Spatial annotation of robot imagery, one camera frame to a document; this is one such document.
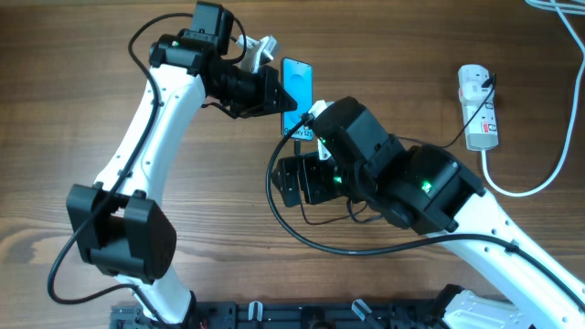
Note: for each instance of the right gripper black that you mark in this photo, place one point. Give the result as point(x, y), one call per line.
point(312, 166)

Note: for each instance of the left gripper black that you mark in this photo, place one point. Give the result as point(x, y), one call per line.
point(268, 85)

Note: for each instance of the Galaxy S25 smartphone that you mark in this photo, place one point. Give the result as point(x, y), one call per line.
point(297, 80)

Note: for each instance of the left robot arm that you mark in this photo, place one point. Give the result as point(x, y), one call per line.
point(118, 224)

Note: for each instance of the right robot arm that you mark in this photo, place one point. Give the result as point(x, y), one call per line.
point(427, 190)

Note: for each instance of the white USB charger plug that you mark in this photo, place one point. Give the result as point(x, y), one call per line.
point(472, 93)

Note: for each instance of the white power strip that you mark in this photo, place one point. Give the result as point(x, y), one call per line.
point(480, 127)

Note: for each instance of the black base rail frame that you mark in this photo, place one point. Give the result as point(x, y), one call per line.
point(357, 314)

